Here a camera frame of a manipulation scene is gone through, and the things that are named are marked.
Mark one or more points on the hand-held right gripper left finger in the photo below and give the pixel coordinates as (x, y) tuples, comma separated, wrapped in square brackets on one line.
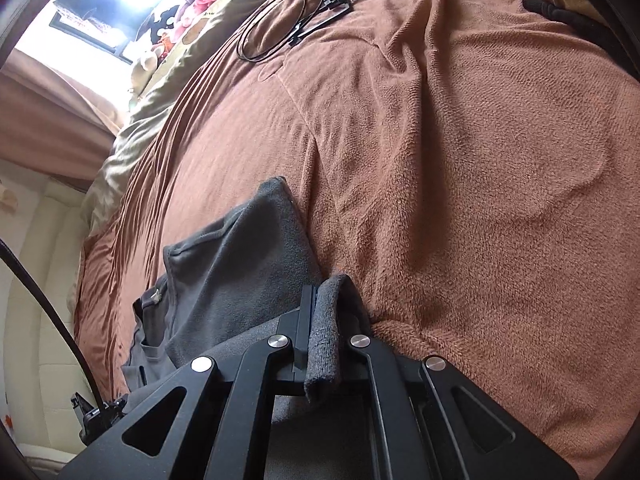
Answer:
[(305, 320)]

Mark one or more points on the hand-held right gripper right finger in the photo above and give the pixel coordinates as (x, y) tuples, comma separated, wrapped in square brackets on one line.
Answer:
[(352, 360)]

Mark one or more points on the grey fleece garment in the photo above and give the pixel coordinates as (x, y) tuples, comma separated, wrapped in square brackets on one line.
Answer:
[(235, 270)]

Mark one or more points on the cream padded headboard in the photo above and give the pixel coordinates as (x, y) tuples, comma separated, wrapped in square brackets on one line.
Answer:
[(35, 260)]

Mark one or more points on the brown fleece blanket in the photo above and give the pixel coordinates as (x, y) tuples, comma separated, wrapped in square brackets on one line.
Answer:
[(450, 160)]

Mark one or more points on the olive quilt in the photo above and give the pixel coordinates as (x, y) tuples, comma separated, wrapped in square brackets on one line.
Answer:
[(200, 50)]

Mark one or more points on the pinkish brown curtain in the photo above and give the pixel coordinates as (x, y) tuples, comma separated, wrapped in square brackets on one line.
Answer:
[(50, 120)]

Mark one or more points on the black metal stand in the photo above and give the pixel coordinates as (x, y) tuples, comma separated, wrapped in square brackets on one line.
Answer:
[(340, 8)]

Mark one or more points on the pile of plush toys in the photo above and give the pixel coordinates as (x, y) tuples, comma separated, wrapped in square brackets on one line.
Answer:
[(200, 2)]

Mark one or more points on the dark cloth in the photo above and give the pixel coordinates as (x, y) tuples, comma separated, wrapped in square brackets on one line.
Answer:
[(555, 10)]

